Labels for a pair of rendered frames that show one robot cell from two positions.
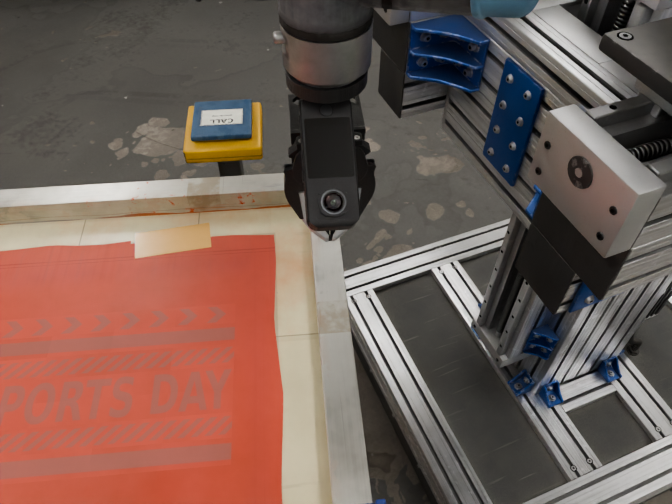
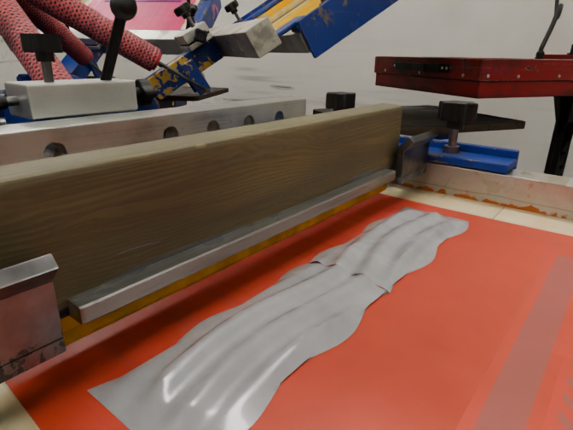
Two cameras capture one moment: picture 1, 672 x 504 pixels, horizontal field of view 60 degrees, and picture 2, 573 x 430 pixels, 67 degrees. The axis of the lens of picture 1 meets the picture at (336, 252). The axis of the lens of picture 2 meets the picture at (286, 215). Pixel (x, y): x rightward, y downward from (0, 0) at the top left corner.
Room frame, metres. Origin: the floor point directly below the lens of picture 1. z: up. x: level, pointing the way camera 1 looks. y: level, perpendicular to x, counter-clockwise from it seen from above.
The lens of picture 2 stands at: (0.27, 0.01, 1.11)
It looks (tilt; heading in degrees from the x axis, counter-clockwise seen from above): 21 degrees down; 133
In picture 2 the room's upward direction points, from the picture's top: 1 degrees clockwise
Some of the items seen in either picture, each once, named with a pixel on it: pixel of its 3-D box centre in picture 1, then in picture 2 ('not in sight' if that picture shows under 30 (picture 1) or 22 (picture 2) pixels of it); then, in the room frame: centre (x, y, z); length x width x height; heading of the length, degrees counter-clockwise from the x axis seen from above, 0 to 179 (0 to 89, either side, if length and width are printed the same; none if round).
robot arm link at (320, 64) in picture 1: (322, 44); not in sight; (0.44, 0.01, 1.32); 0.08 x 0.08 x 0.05
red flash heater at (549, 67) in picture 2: not in sight; (500, 74); (-0.21, 1.46, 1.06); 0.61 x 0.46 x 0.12; 65
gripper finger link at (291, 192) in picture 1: (307, 184); not in sight; (0.43, 0.03, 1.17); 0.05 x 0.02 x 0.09; 95
